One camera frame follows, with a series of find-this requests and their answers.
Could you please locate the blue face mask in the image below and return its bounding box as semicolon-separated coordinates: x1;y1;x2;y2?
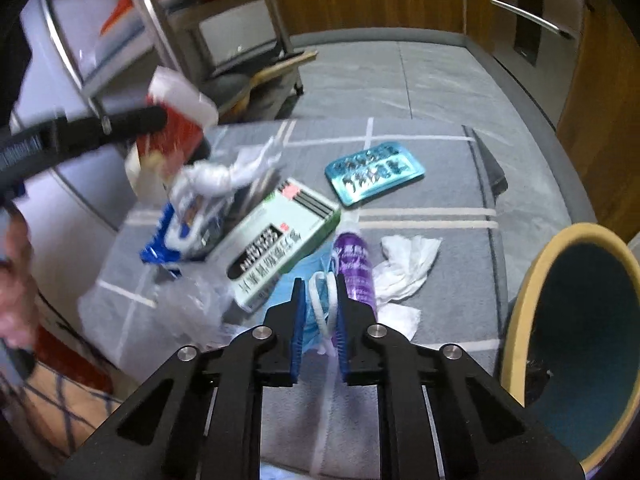
265;245;338;356

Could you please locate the blue pill blister pack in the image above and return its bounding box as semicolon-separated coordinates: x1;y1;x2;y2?
324;141;425;207

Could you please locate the red white carton box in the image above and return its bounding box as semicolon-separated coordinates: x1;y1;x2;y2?
125;66;219;206

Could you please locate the person's left hand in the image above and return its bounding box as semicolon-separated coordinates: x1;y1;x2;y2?
1;207;39;349

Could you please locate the purple tube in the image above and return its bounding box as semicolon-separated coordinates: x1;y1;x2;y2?
332;210;376;311

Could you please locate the small white tissue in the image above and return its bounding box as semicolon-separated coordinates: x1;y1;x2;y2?
378;304;421;341

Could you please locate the green white medicine box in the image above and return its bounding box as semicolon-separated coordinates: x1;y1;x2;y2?
208;178;341;313

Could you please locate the flat white tissue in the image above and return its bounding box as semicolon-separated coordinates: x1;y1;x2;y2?
372;235;442;307

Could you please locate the blue white plastic package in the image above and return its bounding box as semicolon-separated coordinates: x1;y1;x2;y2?
140;168;281;268

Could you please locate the grey checked floor mat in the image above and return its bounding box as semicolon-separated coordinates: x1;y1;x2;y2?
74;116;511;480

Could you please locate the clear plastic bag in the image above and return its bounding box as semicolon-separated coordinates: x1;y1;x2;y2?
78;260;242;349

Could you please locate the steel shelf rack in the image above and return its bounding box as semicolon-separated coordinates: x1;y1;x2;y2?
38;0;301;115

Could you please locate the teal bin with yellow rim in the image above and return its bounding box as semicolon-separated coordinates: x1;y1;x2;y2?
500;223;639;479

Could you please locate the stainless steel oven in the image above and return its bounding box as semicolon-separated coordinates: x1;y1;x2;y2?
489;0;584;127

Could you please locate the frying pan with wooden handle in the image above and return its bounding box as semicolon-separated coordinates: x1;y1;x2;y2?
200;50;318;116

